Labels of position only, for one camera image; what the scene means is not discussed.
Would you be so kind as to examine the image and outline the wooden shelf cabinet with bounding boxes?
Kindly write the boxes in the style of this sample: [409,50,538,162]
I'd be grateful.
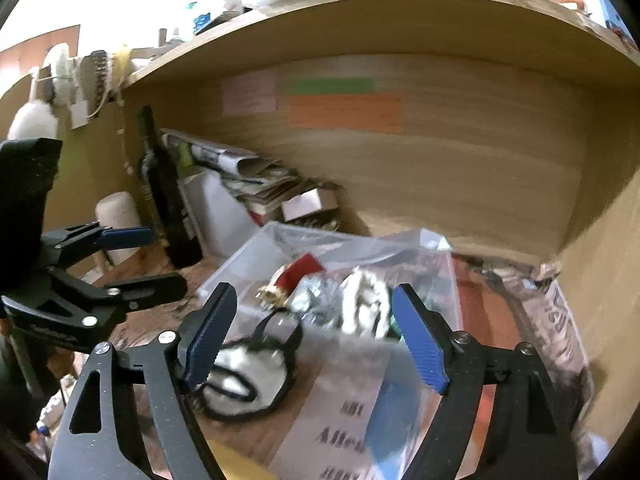
[0,0,640,441]

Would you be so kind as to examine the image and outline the white black-trimmed fabric pouch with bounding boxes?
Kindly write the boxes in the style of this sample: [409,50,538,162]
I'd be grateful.
[193,310,304,422]

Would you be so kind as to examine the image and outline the orange printed poster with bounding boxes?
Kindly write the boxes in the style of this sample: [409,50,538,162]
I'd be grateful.
[449,253,597,480]

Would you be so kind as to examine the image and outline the pink sticky note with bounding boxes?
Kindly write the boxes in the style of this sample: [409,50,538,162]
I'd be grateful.
[221,70,277,116]

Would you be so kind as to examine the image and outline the stack of newspapers and magazines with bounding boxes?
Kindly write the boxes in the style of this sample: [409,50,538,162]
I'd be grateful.
[160,128,309,226]

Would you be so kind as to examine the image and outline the red fabric piece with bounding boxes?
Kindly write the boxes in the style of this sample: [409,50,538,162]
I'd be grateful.
[274,252,324,294]

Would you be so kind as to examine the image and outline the grey knit cloth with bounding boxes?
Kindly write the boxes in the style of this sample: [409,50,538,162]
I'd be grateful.
[286,273,343,328]

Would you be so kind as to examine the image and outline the dark wine bottle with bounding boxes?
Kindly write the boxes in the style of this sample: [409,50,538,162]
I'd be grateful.
[137,105,203,269]

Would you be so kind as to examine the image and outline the left hand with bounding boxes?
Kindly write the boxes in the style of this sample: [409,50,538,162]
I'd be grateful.
[47,347,77,380]

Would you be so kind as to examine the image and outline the blue cloth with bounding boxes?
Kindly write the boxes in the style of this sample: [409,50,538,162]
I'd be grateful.
[366,380,420,470]

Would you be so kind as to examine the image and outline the white drawstring pouch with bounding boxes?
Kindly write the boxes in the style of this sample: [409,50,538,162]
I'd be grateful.
[341,266,392,339]

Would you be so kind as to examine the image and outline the clear plastic storage box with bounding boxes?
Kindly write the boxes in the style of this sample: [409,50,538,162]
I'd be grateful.
[194,219,464,361]

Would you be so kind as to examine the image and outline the orange sticky note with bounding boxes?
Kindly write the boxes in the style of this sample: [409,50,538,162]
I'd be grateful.
[288,93,405,136]

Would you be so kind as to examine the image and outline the white paper sheet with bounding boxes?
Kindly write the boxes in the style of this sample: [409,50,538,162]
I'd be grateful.
[178,169,259,258]

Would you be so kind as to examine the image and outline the small white box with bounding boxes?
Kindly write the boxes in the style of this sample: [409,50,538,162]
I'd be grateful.
[281,188,338,222]

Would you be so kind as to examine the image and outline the green sticky note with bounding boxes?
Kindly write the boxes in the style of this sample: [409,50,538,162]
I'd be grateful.
[288,77,376,96]

